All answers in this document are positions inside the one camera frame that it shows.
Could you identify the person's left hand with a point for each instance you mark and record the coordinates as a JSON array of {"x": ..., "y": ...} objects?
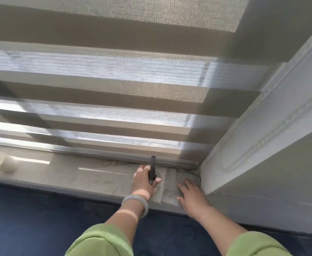
[{"x": 142, "y": 183}]

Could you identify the person's right hand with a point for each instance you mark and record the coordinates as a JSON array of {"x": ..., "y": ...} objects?
[{"x": 196, "y": 199}]

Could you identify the grey cleaning cloth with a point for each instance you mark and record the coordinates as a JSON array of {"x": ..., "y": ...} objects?
[{"x": 169, "y": 186}]

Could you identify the person's right forearm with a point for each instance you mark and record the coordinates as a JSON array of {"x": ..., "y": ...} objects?
[{"x": 220, "y": 226}]

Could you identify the person's left forearm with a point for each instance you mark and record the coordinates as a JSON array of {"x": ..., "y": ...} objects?
[{"x": 125, "y": 218}]

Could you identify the green right sleeve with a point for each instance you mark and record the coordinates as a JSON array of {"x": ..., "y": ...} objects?
[{"x": 260, "y": 245}]

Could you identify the striped zebra window blind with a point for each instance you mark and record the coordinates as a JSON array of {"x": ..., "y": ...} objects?
[{"x": 105, "y": 77}]

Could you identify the small beige sill item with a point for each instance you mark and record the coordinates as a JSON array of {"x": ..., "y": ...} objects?
[{"x": 1, "y": 161}]

